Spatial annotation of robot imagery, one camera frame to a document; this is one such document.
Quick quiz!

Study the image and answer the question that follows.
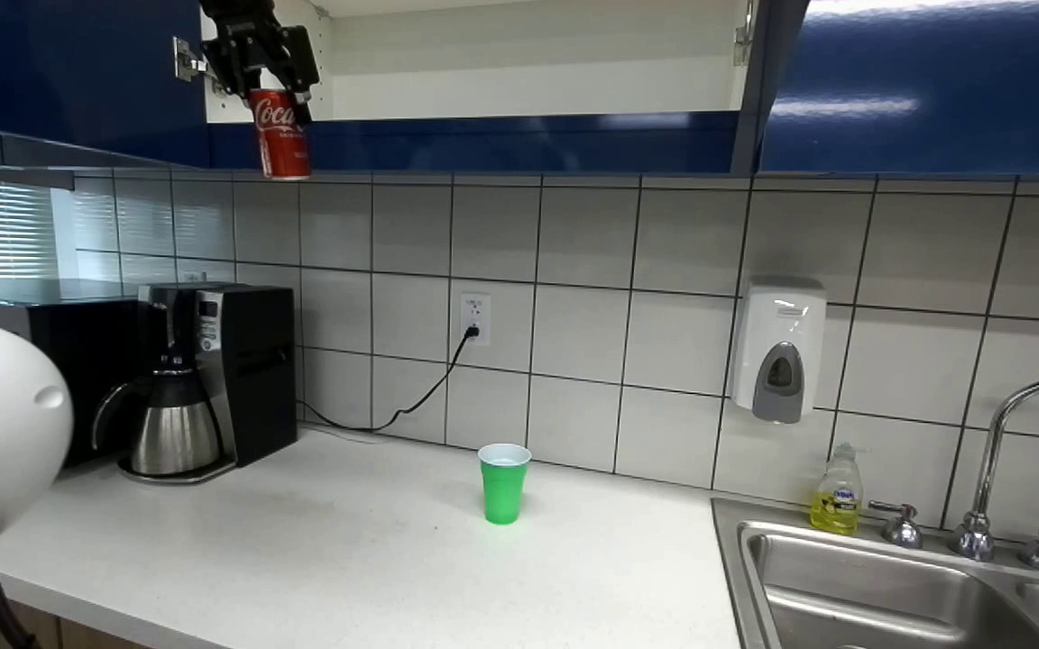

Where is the black power cord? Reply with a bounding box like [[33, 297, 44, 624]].
[[297, 325, 482, 437]]

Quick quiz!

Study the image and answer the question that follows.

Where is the metal cabinet hinge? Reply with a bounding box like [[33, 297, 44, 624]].
[[730, 8, 757, 67], [169, 33, 242, 93]]

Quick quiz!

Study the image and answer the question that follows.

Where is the black steel microwave oven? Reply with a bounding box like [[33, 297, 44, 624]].
[[25, 291, 173, 474]]

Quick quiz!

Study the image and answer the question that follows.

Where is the white wall soap dispenser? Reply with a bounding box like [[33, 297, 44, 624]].
[[730, 279, 831, 425]]

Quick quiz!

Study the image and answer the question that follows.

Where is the white wall outlet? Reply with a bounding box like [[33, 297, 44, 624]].
[[456, 288, 493, 355]]

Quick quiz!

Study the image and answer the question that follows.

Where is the stainless steel coffee carafe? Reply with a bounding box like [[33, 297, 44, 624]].
[[87, 348, 229, 485]]

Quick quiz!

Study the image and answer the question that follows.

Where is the blue cabinet door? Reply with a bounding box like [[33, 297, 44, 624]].
[[730, 0, 814, 178], [0, 0, 212, 173]]

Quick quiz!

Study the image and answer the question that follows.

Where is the closed blue wall cabinet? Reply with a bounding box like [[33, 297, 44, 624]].
[[757, 0, 1039, 182]]

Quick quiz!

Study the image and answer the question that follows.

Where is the chrome sink faucet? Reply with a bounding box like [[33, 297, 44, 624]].
[[877, 373, 1039, 574]]

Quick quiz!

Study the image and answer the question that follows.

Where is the red soda can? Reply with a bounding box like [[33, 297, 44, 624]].
[[249, 82, 318, 185]]

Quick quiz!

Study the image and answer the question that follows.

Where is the black steel coffee maker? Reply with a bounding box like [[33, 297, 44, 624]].
[[146, 283, 303, 485]]

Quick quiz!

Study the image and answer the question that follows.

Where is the stainless steel sink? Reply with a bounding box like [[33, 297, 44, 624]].
[[712, 497, 1039, 649]]

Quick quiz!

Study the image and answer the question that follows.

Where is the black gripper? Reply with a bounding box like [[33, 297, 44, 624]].
[[199, 0, 325, 99]]

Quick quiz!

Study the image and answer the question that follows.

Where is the open white wall cabinet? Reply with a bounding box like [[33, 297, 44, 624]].
[[199, 0, 776, 178]]

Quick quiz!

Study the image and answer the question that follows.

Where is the green plastic cup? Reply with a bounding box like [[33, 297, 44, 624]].
[[475, 440, 534, 527]]

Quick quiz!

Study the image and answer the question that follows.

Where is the yellow dish soap bottle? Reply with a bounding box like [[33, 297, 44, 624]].
[[808, 440, 871, 538]]

